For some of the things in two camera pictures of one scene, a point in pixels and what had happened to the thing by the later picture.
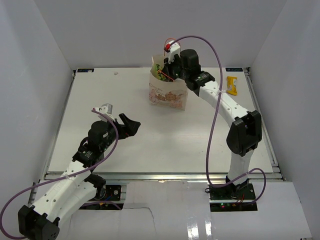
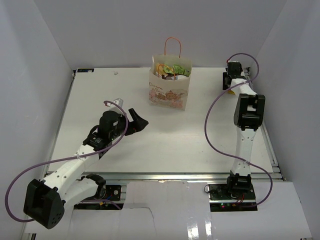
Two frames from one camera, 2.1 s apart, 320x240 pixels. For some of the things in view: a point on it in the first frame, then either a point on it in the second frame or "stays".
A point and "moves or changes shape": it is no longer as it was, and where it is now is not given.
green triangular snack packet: (159, 72) moves or changes shape
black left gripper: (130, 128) → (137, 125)
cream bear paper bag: (165, 93) stays
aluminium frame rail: (166, 177) stays
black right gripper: (168, 67) → (225, 86)
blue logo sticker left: (85, 70) stays
